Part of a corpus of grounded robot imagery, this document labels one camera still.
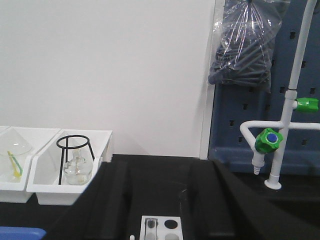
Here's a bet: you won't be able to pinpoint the black wire tripod stand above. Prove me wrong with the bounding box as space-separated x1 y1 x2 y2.
56 134 95 185

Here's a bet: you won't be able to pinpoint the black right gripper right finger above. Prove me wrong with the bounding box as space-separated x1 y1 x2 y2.
179 160 320 240

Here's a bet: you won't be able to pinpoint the blue-grey pegboard drying rack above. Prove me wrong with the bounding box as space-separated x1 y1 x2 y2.
208 0 320 176

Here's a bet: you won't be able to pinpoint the yellow green plastic spoons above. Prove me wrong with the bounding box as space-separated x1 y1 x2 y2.
7 151 23 178

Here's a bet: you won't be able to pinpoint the plastic bag of pegs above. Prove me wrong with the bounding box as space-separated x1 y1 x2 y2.
208 0 291 93

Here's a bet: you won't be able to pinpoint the clear glass beaker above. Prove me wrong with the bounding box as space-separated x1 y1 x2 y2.
0 142 33 183

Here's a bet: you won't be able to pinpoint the round-bottom glass flask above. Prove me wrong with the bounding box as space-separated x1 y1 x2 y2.
63 148 93 186

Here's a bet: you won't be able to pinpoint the white test tube rack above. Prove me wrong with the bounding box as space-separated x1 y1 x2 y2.
128 215 184 240

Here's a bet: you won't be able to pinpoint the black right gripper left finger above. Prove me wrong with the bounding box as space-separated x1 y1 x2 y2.
47 160 140 240

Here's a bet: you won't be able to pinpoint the white lab faucet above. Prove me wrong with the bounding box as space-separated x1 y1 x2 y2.
239 0 320 190

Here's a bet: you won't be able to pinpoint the white storage bin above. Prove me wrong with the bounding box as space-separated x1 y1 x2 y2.
0 126 60 204
26 129 113 206

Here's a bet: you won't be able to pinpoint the blue plastic tray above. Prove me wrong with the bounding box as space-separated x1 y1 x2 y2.
0 226 46 240

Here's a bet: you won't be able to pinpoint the middle white storage bin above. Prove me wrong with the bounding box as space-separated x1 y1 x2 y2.
0 126 60 204

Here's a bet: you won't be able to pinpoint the right white storage bin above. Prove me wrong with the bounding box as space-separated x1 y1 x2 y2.
26 129 113 206

